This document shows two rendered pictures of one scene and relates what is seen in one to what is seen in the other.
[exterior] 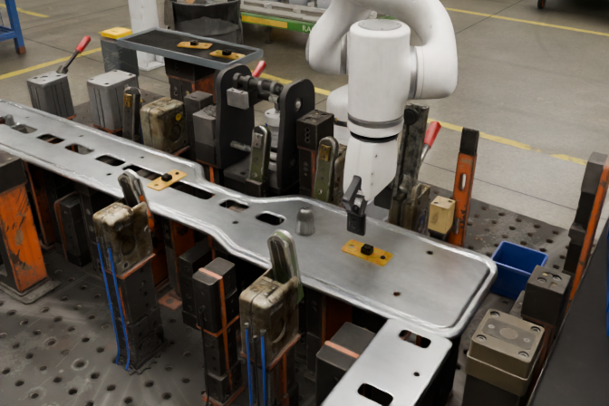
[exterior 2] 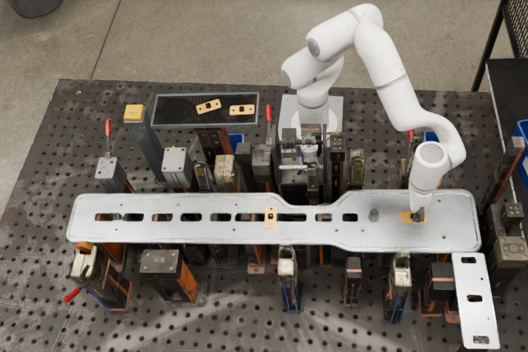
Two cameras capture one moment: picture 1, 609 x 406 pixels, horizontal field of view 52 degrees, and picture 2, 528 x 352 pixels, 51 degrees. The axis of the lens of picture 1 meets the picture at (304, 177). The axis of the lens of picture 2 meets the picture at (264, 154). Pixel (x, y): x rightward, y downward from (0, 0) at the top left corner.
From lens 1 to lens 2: 123 cm
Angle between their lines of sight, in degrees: 32
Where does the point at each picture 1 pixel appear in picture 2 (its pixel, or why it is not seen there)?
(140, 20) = not seen: outside the picture
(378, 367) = (466, 284)
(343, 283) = (418, 243)
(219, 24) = not seen: outside the picture
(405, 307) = (453, 243)
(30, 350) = (236, 331)
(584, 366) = not seen: outside the picture
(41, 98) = (112, 183)
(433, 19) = (449, 133)
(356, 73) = (425, 177)
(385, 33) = (441, 163)
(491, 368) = (511, 264)
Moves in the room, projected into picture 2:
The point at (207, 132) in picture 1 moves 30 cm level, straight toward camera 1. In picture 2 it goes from (265, 170) to (325, 229)
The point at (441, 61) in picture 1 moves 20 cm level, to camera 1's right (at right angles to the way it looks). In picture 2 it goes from (460, 153) to (517, 119)
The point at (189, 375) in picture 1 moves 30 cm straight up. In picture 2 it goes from (327, 297) to (326, 266)
